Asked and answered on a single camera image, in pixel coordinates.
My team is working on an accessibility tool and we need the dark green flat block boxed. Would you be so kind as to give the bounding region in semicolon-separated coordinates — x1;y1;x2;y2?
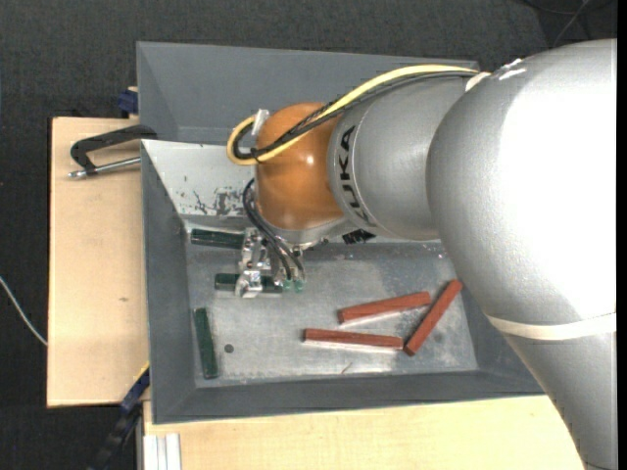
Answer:
214;271;286;295
192;306;220;380
189;227;246;251

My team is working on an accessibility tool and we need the grey metal bin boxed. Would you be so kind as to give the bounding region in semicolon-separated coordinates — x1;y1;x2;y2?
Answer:
135;40;546;425

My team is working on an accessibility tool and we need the red-brown flat block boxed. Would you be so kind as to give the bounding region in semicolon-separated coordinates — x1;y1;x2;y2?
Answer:
336;291;433;326
301;327;405;353
402;278;464;357

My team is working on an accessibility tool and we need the pale brown cardboard board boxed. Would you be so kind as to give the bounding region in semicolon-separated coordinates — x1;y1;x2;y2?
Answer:
46;116;151;408

